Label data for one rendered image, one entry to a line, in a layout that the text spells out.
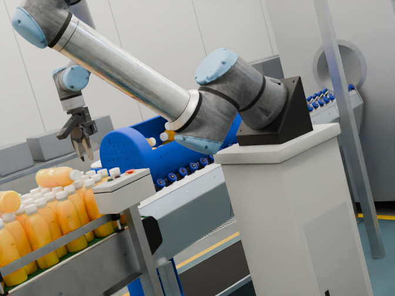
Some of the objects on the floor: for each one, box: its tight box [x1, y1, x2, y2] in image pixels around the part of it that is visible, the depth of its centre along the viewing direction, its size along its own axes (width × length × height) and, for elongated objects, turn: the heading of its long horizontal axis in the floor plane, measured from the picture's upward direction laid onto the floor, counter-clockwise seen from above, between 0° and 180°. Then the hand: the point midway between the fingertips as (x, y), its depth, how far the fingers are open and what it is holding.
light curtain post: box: [313, 0, 386, 259], centre depth 329 cm, size 6×6×170 cm
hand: (85, 158), depth 228 cm, fingers open, 5 cm apart
